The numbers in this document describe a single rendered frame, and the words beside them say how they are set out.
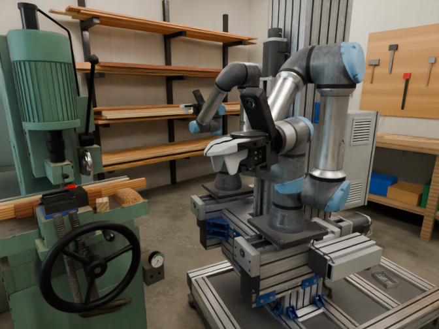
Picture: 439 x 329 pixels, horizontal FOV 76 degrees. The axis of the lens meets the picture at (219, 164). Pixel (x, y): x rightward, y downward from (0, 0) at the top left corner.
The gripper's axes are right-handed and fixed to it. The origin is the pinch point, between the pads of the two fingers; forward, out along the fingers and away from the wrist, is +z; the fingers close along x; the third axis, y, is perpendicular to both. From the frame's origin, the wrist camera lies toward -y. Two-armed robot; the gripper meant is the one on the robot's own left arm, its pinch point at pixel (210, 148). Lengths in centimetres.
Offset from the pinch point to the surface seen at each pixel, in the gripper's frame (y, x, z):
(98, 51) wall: -56, 286, -131
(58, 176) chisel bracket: 17, 74, 1
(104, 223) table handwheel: 27, 44, 1
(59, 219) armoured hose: 24, 53, 10
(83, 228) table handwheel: 26, 45, 7
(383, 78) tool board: -8, 44, -333
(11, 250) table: 34, 67, 21
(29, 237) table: 31, 66, 16
